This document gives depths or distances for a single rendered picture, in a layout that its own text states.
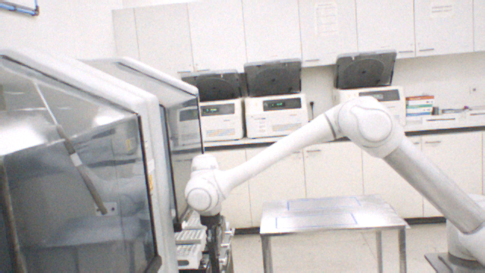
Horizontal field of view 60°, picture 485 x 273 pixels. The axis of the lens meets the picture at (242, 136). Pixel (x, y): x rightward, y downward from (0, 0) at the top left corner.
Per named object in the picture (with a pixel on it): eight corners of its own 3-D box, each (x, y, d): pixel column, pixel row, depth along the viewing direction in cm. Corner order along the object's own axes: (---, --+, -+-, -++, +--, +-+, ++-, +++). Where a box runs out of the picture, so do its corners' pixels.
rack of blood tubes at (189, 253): (117, 275, 153) (115, 259, 153) (126, 263, 163) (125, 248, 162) (198, 271, 151) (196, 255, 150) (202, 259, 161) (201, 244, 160)
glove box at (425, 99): (408, 105, 404) (408, 95, 402) (405, 104, 416) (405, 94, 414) (435, 103, 401) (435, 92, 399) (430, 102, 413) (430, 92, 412)
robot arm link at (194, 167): (195, 194, 157) (190, 205, 144) (190, 153, 155) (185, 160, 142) (223, 192, 157) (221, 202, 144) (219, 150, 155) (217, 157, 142)
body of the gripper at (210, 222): (201, 209, 157) (204, 233, 158) (197, 217, 149) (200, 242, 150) (221, 208, 156) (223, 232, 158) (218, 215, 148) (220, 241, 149)
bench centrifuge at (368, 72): (342, 132, 373) (338, 53, 363) (333, 123, 434) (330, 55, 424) (408, 127, 367) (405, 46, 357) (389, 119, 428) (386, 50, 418)
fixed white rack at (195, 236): (130, 257, 169) (128, 243, 168) (138, 247, 179) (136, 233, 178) (203, 253, 166) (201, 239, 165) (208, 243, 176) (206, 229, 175)
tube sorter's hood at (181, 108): (41, 240, 151) (11, 61, 142) (107, 192, 211) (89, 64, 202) (182, 232, 147) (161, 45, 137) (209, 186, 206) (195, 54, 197)
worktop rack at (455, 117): (422, 124, 377) (422, 117, 376) (420, 123, 386) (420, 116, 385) (458, 122, 370) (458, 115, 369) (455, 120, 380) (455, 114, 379)
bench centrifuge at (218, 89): (182, 145, 386) (174, 73, 377) (196, 134, 447) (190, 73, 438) (242, 140, 379) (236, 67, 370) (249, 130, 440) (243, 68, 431)
